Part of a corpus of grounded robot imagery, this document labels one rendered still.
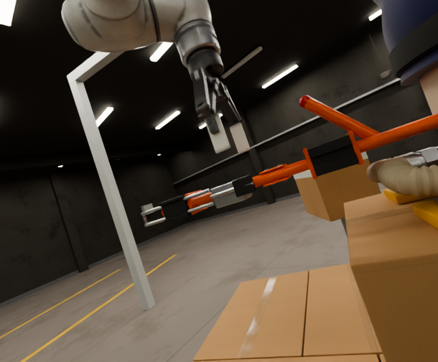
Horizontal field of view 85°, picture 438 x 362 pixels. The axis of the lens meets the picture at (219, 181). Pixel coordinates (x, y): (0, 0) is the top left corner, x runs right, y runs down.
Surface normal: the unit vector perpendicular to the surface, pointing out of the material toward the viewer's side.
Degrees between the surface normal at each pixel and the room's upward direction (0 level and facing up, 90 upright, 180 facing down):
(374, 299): 90
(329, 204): 90
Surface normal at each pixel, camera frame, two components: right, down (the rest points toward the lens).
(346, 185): -0.08, -0.02
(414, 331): -0.44, 0.11
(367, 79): -0.62, 0.18
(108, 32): 0.19, 0.94
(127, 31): 0.41, 0.89
